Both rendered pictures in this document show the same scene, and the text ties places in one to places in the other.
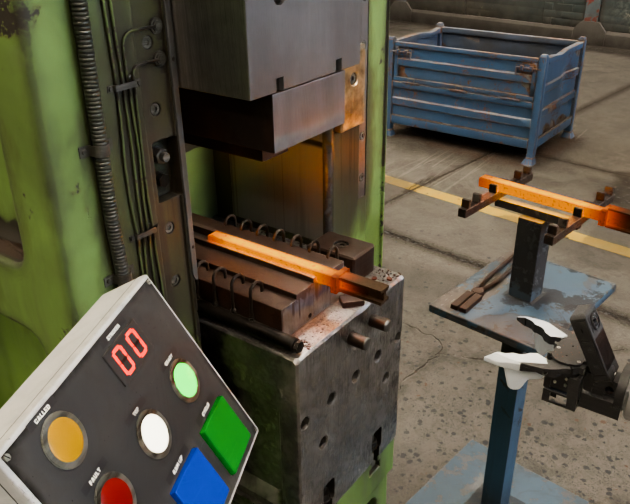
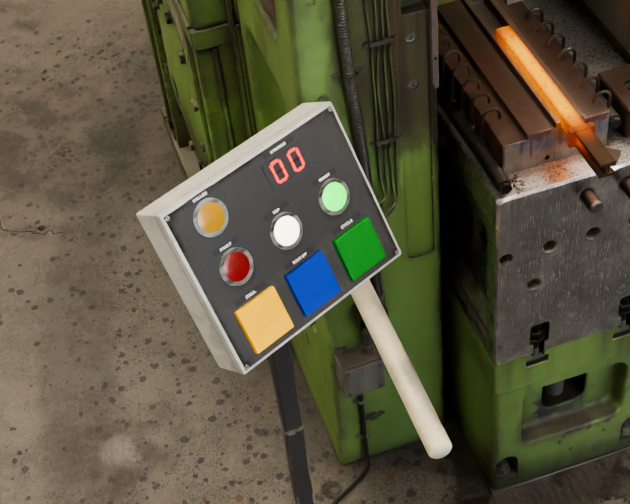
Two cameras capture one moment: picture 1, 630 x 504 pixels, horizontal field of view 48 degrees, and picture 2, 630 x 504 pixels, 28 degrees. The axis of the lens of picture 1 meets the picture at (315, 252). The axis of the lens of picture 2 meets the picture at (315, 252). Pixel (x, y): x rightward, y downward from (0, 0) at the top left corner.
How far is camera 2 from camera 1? 1.13 m
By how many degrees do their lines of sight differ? 37
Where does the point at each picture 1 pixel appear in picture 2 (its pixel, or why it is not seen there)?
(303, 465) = (500, 297)
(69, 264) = (299, 60)
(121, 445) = (254, 232)
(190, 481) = (304, 273)
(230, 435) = (361, 250)
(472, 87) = not seen: outside the picture
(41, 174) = not seen: outside the picture
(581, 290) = not seen: outside the picture
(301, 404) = (501, 241)
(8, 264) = (270, 31)
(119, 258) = (344, 63)
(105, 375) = (258, 179)
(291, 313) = (518, 151)
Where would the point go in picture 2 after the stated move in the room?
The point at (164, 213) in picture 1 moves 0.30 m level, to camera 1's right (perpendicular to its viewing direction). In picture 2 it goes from (406, 25) to (568, 80)
